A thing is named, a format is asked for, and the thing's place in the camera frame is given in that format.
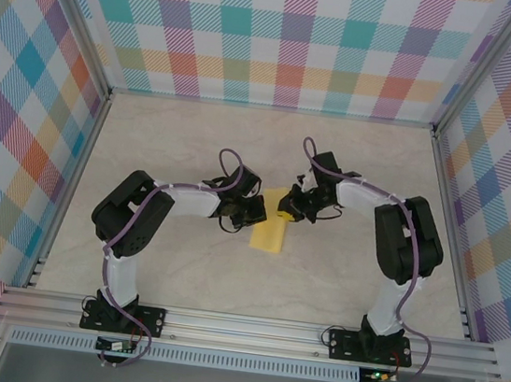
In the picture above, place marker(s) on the aluminium frame post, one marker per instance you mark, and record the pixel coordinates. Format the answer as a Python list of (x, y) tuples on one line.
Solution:
[(478, 65), (80, 22)]

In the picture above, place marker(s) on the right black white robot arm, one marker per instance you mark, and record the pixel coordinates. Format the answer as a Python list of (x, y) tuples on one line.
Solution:
[(408, 249)]

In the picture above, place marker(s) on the wide aluminium base rail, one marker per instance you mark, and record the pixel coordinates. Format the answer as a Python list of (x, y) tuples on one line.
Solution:
[(241, 333)]

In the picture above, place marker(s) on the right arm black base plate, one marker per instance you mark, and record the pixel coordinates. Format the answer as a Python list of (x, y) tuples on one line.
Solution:
[(341, 343)]

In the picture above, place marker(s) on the thin aluminium wall rail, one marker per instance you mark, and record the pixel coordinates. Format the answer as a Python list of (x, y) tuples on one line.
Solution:
[(271, 106)]

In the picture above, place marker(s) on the yellow cloth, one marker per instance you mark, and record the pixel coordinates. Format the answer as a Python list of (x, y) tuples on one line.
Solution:
[(268, 240)]

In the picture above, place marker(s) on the right aluminium frame post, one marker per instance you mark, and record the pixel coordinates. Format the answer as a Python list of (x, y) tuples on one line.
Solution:
[(478, 65)]

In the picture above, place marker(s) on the left aluminium side rail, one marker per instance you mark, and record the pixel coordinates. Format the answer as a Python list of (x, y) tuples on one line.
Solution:
[(68, 194)]

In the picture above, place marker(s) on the left aluminium frame post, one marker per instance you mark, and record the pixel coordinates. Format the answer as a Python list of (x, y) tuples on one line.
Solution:
[(80, 22)]

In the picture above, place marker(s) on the right aluminium side rail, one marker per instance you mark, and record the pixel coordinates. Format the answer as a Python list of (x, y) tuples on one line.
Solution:
[(451, 235)]

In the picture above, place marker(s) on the aluminium side rail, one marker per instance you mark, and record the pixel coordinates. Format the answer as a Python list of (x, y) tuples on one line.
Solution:
[(451, 235), (68, 194)]

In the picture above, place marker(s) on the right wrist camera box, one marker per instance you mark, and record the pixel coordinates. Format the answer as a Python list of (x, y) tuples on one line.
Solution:
[(305, 181)]

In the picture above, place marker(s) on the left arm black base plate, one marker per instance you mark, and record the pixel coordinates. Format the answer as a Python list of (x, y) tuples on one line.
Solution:
[(151, 321)]

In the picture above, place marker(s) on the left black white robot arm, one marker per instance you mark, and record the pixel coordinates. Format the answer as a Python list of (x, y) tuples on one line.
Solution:
[(128, 226)]

